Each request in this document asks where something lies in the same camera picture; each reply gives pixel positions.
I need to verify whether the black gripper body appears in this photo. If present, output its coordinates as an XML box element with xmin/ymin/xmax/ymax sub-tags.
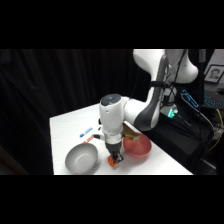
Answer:
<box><xmin>105</xmin><ymin>141</ymin><xmax>123</xmax><ymax>156</ymax></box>

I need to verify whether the red bowl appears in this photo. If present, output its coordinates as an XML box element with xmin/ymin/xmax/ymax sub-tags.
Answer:
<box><xmin>122</xmin><ymin>131</ymin><xmax>153</xmax><ymax>159</ymax></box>

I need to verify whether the grey bowl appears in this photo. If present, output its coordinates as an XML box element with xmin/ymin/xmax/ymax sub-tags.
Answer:
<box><xmin>64</xmin><ymin>142</ymin><xmax>100</xmax><ymax>175</ymax></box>

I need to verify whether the tan wrist connector block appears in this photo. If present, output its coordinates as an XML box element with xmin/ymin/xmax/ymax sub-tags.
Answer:
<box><xmin>121</xmin><ymin>127</ymin><xmax>141</xmax><ymax>142</ymax></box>

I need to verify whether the red marker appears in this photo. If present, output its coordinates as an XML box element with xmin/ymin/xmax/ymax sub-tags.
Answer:
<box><xmin>82</xmin><ymin>134</ymin><xmax>97</xmax><ymax>145</ymax></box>

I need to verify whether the blue marker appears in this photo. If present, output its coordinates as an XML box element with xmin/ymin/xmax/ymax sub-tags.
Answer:
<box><xmin>79</xmin><ymin>126</ymin><xmax>94</xmax><ymax>138</ymax></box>

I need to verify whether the black robot stand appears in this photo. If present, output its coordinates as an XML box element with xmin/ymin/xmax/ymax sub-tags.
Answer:
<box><xmin>146</xmin><ymin>99</ymin><xmax>216</xmax><ymax>176</ymax></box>

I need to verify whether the small green light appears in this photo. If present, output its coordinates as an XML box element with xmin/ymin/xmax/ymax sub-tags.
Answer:
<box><xmin>166</xmin><ymin>107</ymin><xmax>178</xmax><ymax>119</ymax></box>

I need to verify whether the black curtain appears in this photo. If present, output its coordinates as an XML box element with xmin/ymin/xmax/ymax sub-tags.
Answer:
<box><xmin>0</xmin><ymin>49</ymin><xmax>154</xmax><ymax>176</ymax></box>

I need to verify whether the blue glowing device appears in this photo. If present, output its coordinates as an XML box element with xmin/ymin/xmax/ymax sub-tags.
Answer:
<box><xmin>180</xmin><ymin>88</ymin><xmax>200</xmax><ymax>110</ymax></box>

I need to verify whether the framed portrait picture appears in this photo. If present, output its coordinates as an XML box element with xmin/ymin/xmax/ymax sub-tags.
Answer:
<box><xmin>203</xmin><ymin>63</ymin><xmax>224</xmax><ymax>84</ymax></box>

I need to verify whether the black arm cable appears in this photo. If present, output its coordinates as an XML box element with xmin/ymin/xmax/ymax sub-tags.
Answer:
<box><xmin>149</xmin><ymin>49</ymin><xmax>188</xmax><ymax>108</ymax></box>

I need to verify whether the grey cable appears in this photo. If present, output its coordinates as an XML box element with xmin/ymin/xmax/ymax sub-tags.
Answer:
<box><xmin>185</xmin><ymin>108</ymin><xmax>218</xmax><ymax>134</ymax></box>

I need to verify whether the yellow cable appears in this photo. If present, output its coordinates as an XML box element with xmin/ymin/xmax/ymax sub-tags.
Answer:
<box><xmin>209</xmin><ymin>107</ymin><xmax>224</xmax><ymax>153</ymax></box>

